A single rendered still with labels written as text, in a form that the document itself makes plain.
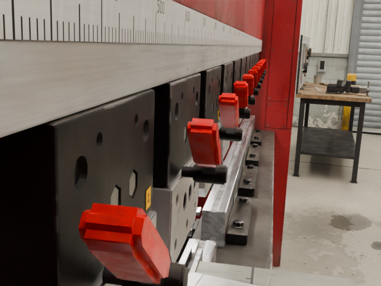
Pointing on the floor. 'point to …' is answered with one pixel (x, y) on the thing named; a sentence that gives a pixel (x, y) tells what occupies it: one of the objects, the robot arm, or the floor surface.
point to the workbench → (326, 138)
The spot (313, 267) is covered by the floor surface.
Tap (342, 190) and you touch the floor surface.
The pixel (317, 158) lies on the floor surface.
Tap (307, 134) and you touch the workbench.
